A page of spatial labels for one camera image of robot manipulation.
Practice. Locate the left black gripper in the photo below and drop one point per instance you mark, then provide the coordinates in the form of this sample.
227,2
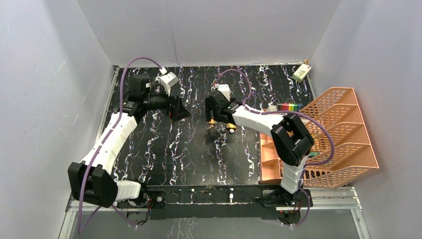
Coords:
171,105

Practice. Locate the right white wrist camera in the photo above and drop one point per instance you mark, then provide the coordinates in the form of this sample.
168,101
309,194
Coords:
224,89

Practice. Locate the orange mesh file rack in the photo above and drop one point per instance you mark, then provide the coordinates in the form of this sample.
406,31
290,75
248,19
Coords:
337,109

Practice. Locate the white red eraser box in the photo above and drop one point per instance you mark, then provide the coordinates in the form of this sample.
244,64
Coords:
271,108

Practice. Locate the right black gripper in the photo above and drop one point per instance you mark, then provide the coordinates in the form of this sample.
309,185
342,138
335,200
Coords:
209,112

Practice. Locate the white box in corner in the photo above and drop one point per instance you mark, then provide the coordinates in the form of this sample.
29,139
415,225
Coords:
301,72

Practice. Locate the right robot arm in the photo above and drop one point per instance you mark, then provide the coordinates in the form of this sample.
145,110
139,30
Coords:
252,118

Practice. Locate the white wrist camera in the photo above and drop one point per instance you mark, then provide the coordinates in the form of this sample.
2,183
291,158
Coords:
167,81
224,89

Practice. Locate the orange desk organizer tray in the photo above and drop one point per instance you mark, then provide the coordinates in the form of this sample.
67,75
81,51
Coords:
272,158

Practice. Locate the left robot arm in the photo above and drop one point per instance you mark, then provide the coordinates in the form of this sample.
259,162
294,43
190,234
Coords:
91,179

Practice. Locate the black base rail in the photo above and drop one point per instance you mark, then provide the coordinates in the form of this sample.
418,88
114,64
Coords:
235,201

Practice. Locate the colored marker pack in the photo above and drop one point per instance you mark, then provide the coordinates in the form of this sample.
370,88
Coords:
288,107

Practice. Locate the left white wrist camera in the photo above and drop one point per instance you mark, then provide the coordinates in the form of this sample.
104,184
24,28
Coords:
167,81

